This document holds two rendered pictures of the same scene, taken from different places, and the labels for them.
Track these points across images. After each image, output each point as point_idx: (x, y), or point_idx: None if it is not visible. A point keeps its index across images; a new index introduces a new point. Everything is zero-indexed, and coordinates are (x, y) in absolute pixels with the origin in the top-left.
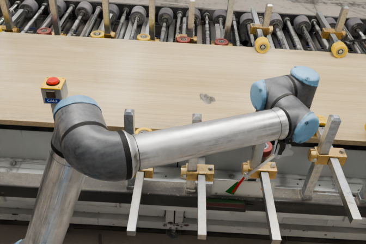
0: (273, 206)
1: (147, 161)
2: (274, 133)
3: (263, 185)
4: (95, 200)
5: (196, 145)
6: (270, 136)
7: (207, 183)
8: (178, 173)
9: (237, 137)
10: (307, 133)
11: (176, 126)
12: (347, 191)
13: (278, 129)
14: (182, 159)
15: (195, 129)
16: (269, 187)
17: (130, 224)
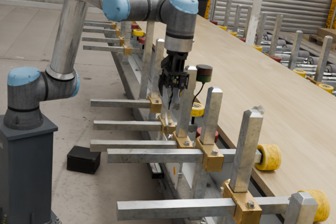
0: (130, 143)
1: None
2: None
3: (156, 140)
4: (136, 120)
5: None
6: None
7: (187, 170)
8: None
9: None
10: (109, 8)
11: (201, 97)
12: (148, 151)
13: None
14: None
15: None
16: (156, 143)
17: (96, 99)
